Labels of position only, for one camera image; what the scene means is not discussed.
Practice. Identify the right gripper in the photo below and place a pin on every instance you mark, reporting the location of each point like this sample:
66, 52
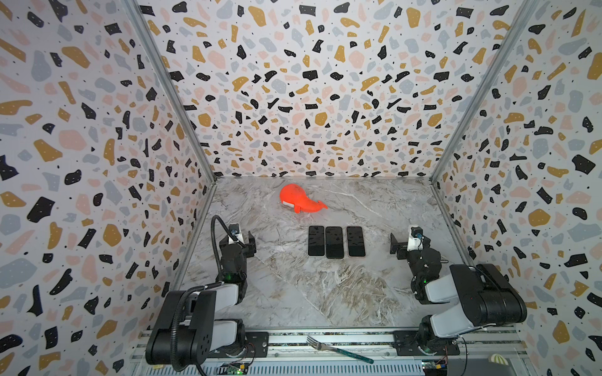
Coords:
403, 244

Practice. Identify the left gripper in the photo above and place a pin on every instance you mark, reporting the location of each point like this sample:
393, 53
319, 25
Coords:
248, 249

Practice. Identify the light blue phone case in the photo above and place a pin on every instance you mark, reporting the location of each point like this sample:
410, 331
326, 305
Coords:
316, 240

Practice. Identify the black phone case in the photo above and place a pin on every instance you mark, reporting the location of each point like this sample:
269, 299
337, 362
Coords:
334, 243

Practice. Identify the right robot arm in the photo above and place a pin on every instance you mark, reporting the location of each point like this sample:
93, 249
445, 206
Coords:
479, 295

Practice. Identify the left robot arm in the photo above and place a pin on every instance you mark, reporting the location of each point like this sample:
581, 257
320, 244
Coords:
187, 331

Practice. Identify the red whale toy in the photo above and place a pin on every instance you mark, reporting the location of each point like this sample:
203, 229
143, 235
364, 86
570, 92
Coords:
295, 196

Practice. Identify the green circuit board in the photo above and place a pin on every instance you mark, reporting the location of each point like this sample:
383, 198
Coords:
233, 369

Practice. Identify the white striped round object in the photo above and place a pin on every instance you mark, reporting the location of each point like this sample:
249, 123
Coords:
498, 359

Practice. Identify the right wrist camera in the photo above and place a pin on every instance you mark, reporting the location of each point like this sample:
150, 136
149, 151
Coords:
413, 241

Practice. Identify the metal fork green handle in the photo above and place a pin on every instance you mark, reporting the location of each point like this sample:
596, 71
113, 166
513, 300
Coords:
319, 346

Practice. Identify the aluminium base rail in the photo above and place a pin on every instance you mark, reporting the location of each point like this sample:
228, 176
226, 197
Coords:
368, 351

